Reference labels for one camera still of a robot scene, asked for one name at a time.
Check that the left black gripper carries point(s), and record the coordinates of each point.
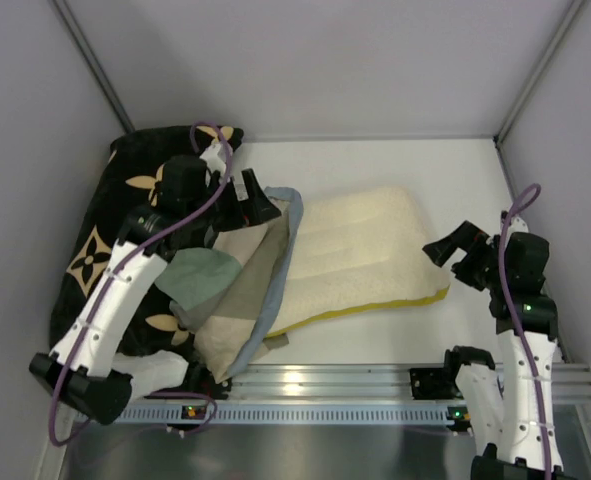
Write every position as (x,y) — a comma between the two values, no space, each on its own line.
(242,206)

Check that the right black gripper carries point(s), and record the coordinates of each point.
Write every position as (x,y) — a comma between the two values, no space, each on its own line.
(470,251)

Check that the patchwork green beige pillowcase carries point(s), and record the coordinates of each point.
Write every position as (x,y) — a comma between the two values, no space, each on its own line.
(218,293)

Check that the white pillow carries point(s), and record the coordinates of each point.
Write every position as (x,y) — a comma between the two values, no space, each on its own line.
(356,253)

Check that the blue pillow cover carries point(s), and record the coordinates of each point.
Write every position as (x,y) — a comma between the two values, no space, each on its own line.
(293,213)

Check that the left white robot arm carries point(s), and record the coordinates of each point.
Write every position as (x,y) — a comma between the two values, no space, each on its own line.
(85,370)

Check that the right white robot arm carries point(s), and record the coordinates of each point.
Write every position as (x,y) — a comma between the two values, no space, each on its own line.
(510,408)

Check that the right corner aluminium profile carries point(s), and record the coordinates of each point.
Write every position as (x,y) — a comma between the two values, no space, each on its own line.
(543,62)

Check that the corner aluminium profile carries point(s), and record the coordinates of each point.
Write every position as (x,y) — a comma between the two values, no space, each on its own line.
(82,44)
(543,62)

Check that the left corner aluminium profile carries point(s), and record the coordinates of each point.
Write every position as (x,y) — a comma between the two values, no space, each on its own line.
(82,44)

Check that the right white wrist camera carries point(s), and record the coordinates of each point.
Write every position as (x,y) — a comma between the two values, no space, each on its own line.
(512,224)

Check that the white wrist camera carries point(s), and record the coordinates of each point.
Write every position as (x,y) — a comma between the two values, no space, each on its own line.
(215,158)
(512,224)

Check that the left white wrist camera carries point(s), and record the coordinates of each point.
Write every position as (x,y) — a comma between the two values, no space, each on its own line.
(215,158)

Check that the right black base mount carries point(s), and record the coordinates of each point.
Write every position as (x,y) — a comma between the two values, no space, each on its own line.
(429,384)

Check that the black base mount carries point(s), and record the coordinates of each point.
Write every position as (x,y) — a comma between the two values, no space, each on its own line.
(429,384)
(200,380)

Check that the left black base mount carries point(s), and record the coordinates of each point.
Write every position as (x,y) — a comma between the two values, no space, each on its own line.
(200,380)

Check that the aluminium mounting rail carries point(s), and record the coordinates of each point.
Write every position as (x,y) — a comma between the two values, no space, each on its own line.
(325,382)

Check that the grey slotted cable duct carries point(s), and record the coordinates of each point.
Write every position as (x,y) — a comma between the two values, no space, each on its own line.
(297,414)

